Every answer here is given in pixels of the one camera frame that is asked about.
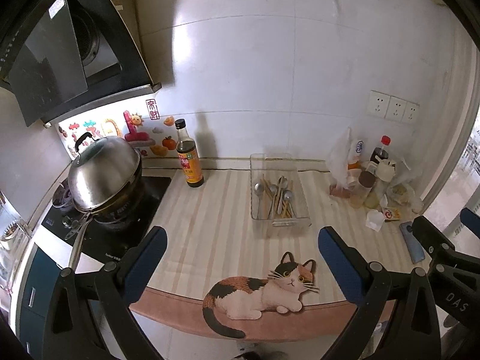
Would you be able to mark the frying pan with handle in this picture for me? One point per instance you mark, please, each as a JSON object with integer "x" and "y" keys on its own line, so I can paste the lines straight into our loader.
{"x": 115, "y": 211}

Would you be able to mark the clear plastic utensil tray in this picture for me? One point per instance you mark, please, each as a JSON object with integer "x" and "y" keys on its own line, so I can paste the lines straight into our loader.
{"x": 277, "y": 199}

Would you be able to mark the blue smartphone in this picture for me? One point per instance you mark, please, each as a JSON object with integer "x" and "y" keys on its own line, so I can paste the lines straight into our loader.
{"x": 414, "y": 247}

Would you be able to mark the striped cat table mat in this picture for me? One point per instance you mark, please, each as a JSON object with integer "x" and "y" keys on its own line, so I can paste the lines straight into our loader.
{"x": 211, "y": 236}

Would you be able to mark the white wall socket panel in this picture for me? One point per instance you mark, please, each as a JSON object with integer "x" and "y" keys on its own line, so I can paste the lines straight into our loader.
{"x": 392, "y": 108}

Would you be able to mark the red cap dark bottle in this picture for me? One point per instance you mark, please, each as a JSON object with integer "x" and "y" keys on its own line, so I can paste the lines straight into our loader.
{"x": 380, "y": 152}

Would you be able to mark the soy sauce bottle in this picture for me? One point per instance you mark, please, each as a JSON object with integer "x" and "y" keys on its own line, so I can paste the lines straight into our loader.
{"x": 188, "y": 155}

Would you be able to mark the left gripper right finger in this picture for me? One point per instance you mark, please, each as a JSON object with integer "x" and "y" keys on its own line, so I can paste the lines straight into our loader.
{"x": 412, "y": 331}

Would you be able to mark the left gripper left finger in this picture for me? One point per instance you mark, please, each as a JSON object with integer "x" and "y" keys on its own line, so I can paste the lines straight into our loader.
{"x": 71, "y": 331}

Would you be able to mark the white cat shaped jar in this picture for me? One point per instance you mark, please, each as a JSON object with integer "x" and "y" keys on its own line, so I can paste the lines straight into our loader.
{"x": 386, "y": 170}

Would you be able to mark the white plastic bag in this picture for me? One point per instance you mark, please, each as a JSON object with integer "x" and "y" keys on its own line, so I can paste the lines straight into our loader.
{"x": 345, "y": 157}

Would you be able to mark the steel wok lid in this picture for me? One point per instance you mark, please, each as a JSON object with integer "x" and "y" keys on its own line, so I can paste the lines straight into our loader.
{"x": 101, "y": 169}

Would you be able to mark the clear jar brown lid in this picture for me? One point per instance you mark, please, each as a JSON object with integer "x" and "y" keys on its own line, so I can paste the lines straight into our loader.
{"x": 361, "y": 189}

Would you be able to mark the large oval steel spoon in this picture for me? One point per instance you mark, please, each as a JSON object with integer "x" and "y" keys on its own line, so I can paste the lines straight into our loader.
{"x": 282, "y": 186}

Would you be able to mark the black range hood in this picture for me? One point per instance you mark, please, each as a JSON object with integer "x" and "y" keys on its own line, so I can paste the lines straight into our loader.
{"x": 61, "y": 58}

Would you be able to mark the black induction cooktop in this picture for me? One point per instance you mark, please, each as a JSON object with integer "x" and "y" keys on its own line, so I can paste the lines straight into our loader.
{"x": 108, "y": 237}

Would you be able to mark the short steel spoon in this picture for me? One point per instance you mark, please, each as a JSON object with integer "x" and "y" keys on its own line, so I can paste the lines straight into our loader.
{"x": 288, "y": 198}

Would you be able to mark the crumpled white tissue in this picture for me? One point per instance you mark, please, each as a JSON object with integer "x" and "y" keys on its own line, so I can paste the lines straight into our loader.
{"x": 374, "y": 220}

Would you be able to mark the round bowl steel spoon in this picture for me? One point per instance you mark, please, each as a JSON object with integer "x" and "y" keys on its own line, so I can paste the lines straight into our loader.
{"x": 259, "y": 192}

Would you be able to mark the small red white packet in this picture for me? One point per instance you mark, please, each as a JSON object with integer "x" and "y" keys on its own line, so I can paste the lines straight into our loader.
{"x": 391, "y": 214}

